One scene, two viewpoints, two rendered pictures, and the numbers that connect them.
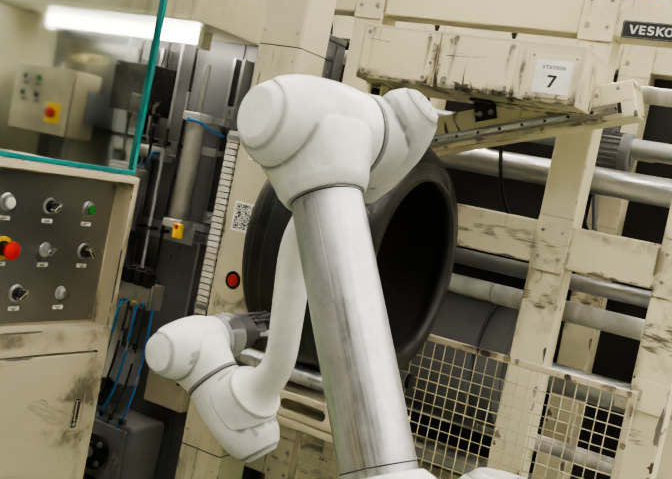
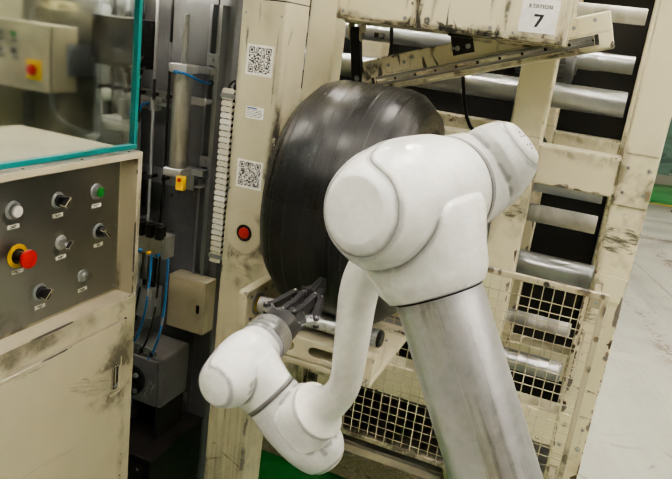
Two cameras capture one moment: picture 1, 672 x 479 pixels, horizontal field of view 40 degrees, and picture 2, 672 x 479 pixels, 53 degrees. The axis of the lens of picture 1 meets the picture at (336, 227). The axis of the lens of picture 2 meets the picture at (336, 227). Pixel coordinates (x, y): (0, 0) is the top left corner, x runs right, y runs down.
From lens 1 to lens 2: 0.68 m
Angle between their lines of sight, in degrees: 16
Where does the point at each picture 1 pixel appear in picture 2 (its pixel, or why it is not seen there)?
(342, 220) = (474, 334)
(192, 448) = not seen: hidden behind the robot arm
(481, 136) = (459, 70)
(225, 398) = (291, 426)
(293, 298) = (360, 335)
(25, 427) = (72, 407)
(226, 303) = (240, 254)
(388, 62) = (369, 3)
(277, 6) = not seen: outside the picture
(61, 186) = (66, 177)
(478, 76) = (462, 16)
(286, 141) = (403, 250)
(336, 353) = not seen: outside the picture
